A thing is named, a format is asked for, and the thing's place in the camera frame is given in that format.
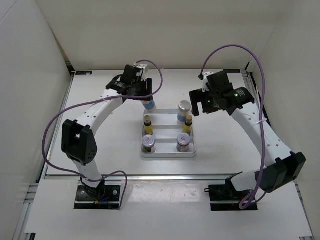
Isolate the blue-label salt shaker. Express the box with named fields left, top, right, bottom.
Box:
left=177, top=100, right=191, bottom=125
left=141, top=100, right=157, bottom=113

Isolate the yellow-label sauce bottle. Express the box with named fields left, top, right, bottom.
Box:
left=143, top=115, right=154, bottom=135
left=182, top=115, right=193, bottom=135

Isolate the white-lid spice jar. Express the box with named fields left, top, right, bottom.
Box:
left=141, top=134, right=156, bottom=153
left=176, top=132, right=191, bottom=153

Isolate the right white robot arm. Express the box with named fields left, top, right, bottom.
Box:
left=189, top=70, right=306, bottom=200

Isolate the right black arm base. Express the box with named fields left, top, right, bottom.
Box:
left=203, top=172, right=251, bottom=212

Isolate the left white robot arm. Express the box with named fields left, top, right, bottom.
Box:
left=61, top=63, right=156, bottom=200

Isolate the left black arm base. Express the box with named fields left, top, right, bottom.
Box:
left=73, top=179, right=128, bottom=210

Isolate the white divided tray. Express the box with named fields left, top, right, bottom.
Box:
left=141, top=108, right=196, bottom=159

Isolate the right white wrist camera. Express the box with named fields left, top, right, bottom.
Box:
left=198, top=71, right=214, bottom=92

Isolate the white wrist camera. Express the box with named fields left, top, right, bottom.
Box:
left=198, top=71, right=214, bottom=92
left=133, top=62, right=149, bottom=82

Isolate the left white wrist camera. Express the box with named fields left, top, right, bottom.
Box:
left=133, top=62, right=149, bottom=82

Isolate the aluminium table edge rail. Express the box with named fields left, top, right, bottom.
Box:
left=33, top=173, right=232, bottom=185

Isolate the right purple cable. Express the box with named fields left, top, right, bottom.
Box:
left=197, top=44, right=268, bottom=210

